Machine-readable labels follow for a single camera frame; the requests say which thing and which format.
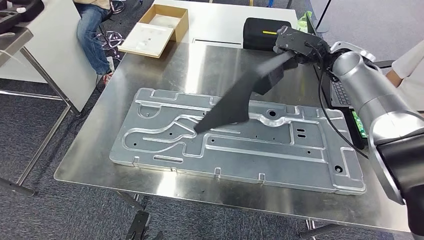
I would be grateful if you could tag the stainless steel workbench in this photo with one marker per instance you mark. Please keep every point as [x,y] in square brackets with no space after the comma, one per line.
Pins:
[198,66]

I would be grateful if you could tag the black foam-lined case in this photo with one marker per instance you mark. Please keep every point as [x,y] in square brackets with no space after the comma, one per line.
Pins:
[26,11]

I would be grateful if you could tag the open cardboard box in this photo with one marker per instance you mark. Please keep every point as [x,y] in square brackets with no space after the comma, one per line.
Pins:
[182,26]

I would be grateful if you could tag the long black plastic bracket part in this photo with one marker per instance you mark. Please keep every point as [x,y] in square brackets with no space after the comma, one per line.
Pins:
[232,106]

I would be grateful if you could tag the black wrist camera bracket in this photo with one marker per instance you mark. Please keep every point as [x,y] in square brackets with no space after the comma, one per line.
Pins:
[298,39]

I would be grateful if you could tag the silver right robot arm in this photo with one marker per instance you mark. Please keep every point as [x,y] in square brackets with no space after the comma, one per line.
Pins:
[371,89]

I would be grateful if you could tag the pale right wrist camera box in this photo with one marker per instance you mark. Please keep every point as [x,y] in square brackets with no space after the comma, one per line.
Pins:
[281,30]

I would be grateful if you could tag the white flat box lid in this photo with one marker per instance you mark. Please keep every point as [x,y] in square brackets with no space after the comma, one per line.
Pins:
[145,39]

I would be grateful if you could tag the thin black rod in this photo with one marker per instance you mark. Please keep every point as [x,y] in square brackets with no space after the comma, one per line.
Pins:
[323,16]

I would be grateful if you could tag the black controller with antennas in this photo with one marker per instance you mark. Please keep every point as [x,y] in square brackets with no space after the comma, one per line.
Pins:
[359,127]

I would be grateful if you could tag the grey laptop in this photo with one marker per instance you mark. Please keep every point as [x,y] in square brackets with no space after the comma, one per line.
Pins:
[341,94]

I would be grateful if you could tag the white table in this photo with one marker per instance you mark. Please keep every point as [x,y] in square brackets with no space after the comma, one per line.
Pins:
[218,20]

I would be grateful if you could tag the black zip case yellow label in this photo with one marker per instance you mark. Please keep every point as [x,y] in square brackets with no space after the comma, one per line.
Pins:
[258,33]

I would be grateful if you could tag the white cabinet panel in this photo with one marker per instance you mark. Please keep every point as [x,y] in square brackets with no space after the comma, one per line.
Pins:
[56,49]

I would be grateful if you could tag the chrome stool base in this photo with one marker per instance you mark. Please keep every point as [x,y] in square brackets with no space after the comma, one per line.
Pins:
[112,39]

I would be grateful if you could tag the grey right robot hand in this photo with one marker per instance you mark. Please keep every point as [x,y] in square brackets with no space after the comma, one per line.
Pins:
[304,59]

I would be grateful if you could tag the person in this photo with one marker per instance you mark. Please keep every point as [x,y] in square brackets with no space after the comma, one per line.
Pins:
[412,73]
[91,39]

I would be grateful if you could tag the green drink bottle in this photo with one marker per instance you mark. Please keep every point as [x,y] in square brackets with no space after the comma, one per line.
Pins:
[303,21]

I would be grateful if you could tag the stamped silver metal panel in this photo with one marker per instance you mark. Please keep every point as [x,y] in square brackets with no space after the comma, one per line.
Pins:
[232,155]

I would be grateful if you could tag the person's right forearm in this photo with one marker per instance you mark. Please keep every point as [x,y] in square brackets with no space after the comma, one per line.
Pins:
[394,78]

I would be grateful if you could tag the steel side table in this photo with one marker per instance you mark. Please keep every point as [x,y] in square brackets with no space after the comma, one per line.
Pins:
[13,39]

